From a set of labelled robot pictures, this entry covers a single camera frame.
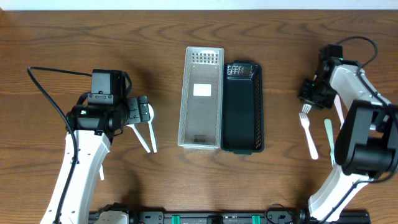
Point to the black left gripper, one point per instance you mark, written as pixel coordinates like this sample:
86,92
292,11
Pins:
143,108

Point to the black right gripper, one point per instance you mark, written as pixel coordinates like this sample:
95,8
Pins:
311,97

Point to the white plastic fork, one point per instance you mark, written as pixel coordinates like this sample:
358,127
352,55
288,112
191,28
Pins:
311,145
306,108

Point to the pale green plastic fork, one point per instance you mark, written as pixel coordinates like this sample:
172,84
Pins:
329,133

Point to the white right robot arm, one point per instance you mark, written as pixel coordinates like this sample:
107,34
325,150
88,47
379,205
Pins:
365,151

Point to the white spoon under left arm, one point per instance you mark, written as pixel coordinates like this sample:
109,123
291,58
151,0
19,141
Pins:
101,173

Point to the white spoon near basket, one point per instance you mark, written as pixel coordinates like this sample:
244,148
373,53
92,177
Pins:
151,129

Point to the clear perforated plastic basket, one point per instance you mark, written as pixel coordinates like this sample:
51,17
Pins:
202,94

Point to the dark green plastic basket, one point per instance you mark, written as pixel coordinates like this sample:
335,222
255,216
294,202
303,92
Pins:
242,127

